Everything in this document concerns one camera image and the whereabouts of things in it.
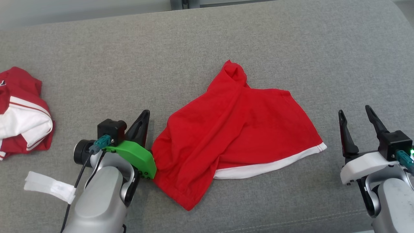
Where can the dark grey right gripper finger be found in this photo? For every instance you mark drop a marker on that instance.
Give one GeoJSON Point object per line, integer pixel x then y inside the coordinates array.
{"type": "Point", "coordinates": [376, 124]}
{"type": "Point", "coordinates": [348, 142]}

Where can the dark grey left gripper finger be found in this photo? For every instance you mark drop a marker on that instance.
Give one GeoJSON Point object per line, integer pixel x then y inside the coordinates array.
{"type": "Point", "coordinates": [140, 129]}

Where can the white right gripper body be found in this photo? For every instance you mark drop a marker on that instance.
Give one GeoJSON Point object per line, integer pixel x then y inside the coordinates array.
{"type": "Point", "coordinates": [362, 165]}

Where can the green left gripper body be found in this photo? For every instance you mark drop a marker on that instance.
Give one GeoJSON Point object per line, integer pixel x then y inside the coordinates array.
{"type": "Point", "coordinates": [137, 155]}

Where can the red shorts white trim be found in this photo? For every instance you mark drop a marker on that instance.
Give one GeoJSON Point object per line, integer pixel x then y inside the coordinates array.
{"type": "Point", "coordinates": [233, 129]}

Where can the red Bulls 23 jersey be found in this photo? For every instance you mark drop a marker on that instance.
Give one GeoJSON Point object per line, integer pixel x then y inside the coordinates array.
{"type": "Point", "coordinates": [22, 126]}

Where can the grey fabric sofa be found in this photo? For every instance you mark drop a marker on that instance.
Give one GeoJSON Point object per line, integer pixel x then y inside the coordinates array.
{"type": "Point", "coordinates": [97, 64]}

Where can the white tape strip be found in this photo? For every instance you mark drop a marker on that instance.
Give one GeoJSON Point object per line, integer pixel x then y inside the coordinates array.
{"type": "Point", "coordinates": [48, 186]}

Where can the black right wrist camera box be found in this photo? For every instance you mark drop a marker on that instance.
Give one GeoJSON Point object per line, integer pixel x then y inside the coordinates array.
{"type": "Point", "coordinates": [394, 144]}

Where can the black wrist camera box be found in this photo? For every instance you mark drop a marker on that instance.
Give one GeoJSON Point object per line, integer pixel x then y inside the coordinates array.
{"type": "Point", "coordinates": [394, 144]}
{"type": "Point", "coordinates": [111, 129]}

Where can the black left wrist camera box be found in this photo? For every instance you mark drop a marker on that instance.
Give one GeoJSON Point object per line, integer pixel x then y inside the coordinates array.
{"type": "Point", "coordinates": [111, 129]}

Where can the teal left camera connector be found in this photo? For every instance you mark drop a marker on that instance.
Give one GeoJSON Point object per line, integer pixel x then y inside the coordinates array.
{"type": "Point", "coordinates": [101, 143]}

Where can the teal camera connector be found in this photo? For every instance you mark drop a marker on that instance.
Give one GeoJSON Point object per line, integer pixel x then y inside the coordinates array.
{"type": "Point", "coordinates": [101, 143]}
{"type": "Point", "coordinates": [406, 160]}

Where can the teal right camera connector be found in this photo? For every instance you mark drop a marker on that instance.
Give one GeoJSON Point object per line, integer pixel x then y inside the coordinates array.
{"type": "Point", "coordinates": [406, 160]}

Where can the grey partition frame post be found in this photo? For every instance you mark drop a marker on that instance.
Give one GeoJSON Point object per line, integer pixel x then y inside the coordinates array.
{"type": "Point", "coordinates": [176, 4]}
{"type": "Point", "coordinates": [194, 3]}

